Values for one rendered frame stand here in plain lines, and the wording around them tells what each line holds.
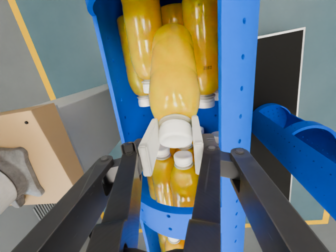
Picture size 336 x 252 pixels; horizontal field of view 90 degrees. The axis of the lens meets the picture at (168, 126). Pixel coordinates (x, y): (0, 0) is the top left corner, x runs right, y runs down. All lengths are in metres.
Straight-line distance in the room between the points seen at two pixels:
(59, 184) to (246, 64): 0.60
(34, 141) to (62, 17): 1.32
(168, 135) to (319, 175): 0.76
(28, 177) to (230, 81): 0.60
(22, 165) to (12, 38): 1.53
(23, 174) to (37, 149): 0.09
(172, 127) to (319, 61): 1.65
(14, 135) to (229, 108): 0.55
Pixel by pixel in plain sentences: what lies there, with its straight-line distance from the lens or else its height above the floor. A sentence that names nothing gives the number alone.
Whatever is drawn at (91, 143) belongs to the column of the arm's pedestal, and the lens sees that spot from 0.78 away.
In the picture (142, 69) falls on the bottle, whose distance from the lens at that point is 0.33.
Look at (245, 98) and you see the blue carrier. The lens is 0.28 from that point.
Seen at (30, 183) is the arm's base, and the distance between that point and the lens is 0.68.
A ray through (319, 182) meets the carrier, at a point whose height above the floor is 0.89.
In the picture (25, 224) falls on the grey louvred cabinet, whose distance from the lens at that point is 1.98.
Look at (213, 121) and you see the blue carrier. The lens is 0.50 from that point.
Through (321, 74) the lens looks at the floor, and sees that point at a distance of 1.80.
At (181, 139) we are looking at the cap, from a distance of 0.19.
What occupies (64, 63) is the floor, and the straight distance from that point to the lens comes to 1.78.
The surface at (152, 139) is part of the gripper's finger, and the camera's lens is 0.16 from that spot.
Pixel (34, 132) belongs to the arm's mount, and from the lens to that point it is 0.57.
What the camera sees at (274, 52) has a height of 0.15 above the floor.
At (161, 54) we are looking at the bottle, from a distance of 0.25.
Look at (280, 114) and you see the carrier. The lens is 1.54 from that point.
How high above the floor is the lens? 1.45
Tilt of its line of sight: 68 degrees down
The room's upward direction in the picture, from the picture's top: 166 degrees counter-clockwise
